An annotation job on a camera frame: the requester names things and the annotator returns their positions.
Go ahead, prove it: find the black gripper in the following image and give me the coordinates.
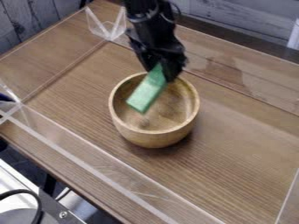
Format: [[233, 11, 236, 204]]
[[125, 8, 187, 82]]

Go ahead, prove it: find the green rectangular block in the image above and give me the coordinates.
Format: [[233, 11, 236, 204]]
[[125, 63, 167, 114]]

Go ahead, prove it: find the brown wooden bowl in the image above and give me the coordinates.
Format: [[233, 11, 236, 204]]
[[108, 73, 200, 149]]

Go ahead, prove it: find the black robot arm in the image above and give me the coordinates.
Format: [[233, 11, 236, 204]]
[[124, 0, 187, 82]]

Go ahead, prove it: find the clear acrylic front barrier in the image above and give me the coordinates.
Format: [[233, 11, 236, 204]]
[[0, 85, 225, 224]]

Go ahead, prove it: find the white post at right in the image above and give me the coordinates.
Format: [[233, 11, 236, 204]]
[[287, 20, 299, 50]]

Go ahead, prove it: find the grey metal mount plate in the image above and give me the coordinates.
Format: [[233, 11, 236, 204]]
[[0, 200, 88, 224]]

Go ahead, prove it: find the black cable loop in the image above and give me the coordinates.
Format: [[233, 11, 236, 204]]
[[0, 188, 44, 224]]

